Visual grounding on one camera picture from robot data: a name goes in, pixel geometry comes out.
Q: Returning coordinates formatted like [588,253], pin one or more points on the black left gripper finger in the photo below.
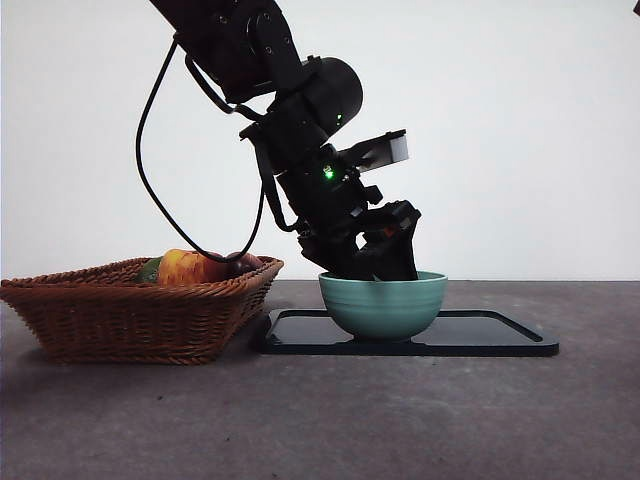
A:
[340,257]
[397,260]

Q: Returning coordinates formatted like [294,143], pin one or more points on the teal ribbed bowl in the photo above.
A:
[385,310]

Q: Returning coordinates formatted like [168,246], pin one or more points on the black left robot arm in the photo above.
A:
[300,125]

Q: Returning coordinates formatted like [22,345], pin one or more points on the dark red plum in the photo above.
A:
[247,264]

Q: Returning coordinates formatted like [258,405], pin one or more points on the black rectangular tray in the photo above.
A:
[475,337]

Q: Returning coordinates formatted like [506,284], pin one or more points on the red yellow apple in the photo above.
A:
[180,270]

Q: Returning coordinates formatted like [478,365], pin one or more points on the green fruit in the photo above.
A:
[150,271]

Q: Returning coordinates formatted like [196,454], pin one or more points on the brown wicker basket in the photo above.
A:
[125,320]

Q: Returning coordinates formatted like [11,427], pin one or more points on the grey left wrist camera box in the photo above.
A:
[400,147]

